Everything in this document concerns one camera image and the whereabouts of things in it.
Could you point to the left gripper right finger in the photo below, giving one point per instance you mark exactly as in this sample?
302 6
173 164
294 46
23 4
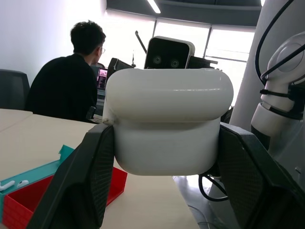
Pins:
257 181

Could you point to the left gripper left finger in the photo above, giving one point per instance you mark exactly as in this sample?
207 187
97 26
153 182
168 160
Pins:
78 181

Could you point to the white charging case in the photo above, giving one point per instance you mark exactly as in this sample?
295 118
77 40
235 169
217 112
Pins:
166 119

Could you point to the blue plastic tray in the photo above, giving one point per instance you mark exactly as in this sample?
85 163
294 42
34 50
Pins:
35 170

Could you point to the red plastic tray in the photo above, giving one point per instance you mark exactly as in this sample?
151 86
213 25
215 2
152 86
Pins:
21 202

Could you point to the person in black sweater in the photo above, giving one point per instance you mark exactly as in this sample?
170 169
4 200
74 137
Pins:
62 88

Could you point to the dark grey office chair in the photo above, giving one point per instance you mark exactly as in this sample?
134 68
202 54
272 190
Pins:
13 88

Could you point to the ceiling strip light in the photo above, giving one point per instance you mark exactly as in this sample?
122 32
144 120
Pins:
153 6

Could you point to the robot head camera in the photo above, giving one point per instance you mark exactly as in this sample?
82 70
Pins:
166 51

